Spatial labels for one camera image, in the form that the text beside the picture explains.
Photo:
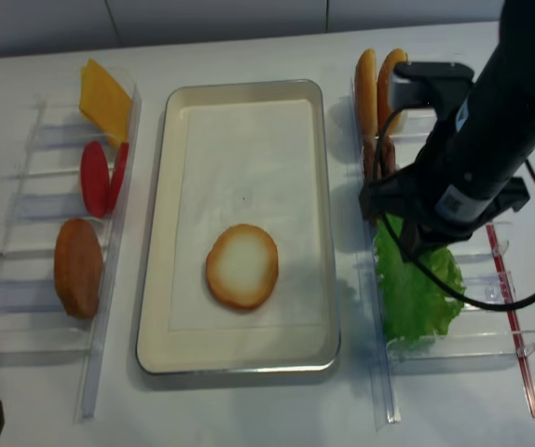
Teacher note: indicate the green lettuce leaf in rack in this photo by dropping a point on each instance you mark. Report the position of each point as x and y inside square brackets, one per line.
[414, 306]

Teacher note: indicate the clear right acrylic rack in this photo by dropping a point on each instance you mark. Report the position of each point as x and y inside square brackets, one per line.
[477, 340]

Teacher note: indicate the brown meat patty right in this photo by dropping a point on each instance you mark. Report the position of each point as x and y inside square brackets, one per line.
[388, 156]

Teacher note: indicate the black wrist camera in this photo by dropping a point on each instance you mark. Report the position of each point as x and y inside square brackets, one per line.
[441, 86]

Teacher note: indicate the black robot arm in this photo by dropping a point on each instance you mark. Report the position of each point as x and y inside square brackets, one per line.
[465, 175]

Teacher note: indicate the golden bun slice right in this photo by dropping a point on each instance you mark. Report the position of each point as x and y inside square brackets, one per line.
[384, 110]

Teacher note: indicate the white paper liner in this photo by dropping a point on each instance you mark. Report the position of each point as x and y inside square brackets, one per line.
[251, 164]

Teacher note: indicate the thin red tomato slice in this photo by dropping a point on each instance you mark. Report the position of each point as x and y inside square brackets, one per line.
[117, 176]

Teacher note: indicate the clear left acrylic rack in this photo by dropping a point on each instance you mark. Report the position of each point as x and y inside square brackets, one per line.
[45, 192]

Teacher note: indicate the brown bun half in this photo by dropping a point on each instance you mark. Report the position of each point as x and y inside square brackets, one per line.
[78, 268]

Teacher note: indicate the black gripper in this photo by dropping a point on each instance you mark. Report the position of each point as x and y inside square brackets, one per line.
[430, 221]

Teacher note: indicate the clear acrylic rack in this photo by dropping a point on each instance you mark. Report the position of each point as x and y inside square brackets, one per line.
[477, 340]
[45, 192]

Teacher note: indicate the cream metal tray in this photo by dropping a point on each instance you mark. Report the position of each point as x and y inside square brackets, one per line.
[161, 350]

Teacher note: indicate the golden bun slice left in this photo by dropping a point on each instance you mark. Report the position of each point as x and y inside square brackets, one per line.
[366, 92]

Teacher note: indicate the yellow cheese slices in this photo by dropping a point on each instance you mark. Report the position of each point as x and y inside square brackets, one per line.
[105, 103]

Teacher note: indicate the golden bun slice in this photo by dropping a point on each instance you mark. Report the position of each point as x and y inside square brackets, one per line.
[384, 110]
[366, 92]

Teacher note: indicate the toasted bread slice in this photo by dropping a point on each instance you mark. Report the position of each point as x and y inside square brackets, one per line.
[242, 267]

